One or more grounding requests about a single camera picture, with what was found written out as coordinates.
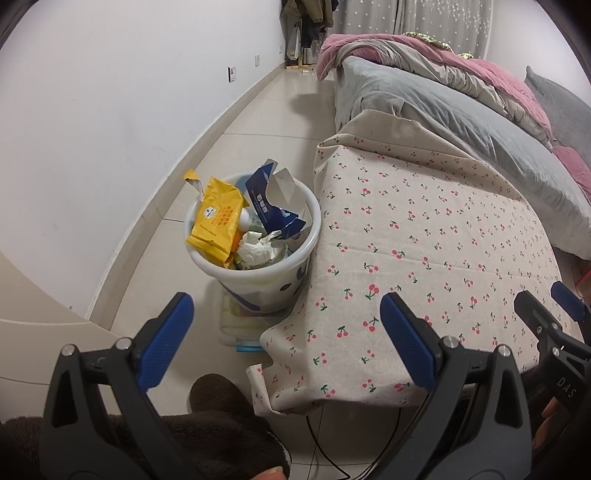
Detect white dotted curtain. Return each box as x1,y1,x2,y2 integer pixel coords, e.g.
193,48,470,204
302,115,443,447
342,0,492,54

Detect white tissue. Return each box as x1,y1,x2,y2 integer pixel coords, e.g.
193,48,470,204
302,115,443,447
235,231,289,269

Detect person's right hand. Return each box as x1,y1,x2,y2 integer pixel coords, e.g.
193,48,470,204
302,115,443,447
531,399,566,450

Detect orange yellow wipes packet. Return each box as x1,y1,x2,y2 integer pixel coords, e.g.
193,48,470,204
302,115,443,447
186,176,246,268

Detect floral cloth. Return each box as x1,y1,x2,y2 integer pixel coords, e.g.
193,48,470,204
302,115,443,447
404,31,476,60

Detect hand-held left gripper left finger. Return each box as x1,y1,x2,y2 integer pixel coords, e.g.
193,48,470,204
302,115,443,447
39,292,206,480

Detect white plastic bin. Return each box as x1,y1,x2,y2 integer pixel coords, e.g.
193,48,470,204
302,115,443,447
185,172,322,315

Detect bed with grey pink bedding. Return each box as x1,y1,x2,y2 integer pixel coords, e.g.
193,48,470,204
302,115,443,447
333,55,591,259

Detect white plastic bag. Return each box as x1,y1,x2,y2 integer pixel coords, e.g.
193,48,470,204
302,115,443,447
285,23,301,61

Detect dark brown fleece clothing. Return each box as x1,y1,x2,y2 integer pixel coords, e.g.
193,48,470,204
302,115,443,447
0,374,291,480

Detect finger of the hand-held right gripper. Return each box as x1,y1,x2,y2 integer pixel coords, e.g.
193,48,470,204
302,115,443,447
514,290,571,352
551,281,591,324

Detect white bottle green label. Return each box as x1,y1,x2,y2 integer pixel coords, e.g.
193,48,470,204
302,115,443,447
233,208,259,236

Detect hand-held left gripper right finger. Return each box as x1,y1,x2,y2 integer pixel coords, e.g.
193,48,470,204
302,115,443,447
367,292,534,480

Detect hanging clothes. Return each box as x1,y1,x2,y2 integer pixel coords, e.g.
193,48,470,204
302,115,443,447
279,0,340,38

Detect black cable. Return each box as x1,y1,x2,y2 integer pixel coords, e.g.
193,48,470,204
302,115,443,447
305,413,352,478
351,406,402,480

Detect dark blue carton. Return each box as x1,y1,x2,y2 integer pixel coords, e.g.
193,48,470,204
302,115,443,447
245,158,308,241

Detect grey pillow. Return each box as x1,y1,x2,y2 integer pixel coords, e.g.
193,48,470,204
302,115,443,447
524,65,591,153

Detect clear plastic box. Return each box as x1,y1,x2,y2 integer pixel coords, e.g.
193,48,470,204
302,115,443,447
219,293,296,354

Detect pink and beige quilt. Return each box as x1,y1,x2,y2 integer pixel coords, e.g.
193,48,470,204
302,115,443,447
316,32,555,148

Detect cherry print tablecloth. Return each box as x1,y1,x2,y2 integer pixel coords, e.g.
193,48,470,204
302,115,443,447
247,110,583,416

